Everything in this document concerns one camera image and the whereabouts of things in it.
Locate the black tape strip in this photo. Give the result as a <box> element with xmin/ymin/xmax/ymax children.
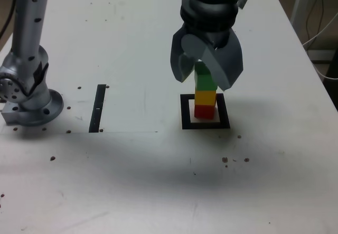
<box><xmin>88</xmin><ymin>84</ymin><xmax>106</xmax><ymax>134</ymax></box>

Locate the white background cable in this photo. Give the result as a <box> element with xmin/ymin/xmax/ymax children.
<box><xmin>302</xmin><ymin>13</ymin><xmax>338</xmax><ymax>81</ymax></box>

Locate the yellow cube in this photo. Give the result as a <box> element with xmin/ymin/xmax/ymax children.
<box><xmin>194</xmin><ymin>89</ymin><xmax>217</xmax><ymax>107</ymax></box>

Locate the green cube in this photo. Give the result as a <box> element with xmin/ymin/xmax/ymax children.
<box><xmin>194</xmin><ymin>61</ymin><xmax>218</xmax><ymax>91</ymax></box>

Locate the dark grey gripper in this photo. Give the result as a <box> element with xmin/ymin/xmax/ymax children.
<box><xmin>170</xmin><ymin>26</ymin><xmax>244</xmax><ymax>92</ymax></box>

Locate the black tape square outline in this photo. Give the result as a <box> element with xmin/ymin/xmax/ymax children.
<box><xmin>180</xmin><ymin>93</ymin><xmax>231</xmax><ymax>130</ymax></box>

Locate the red cube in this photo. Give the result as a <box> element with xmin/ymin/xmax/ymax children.
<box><xmin>194</xmin><ymin>105</ymin><xmax>215</xmax><ymax>119</ymax></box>

